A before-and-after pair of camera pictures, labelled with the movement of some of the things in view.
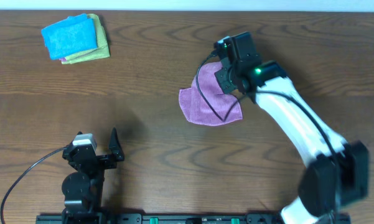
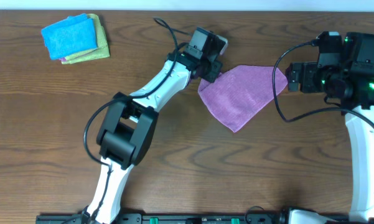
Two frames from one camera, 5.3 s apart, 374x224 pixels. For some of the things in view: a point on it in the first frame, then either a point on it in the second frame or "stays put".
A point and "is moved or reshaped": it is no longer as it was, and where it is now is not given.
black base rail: [112, 218] stays put
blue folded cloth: [72, 36] stays put
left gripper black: [100, 159] → [211, 72]
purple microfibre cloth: [195, 107] is moved or reshaped
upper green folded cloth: [102, 48] stays put
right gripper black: [223, 76] → [294, 78]
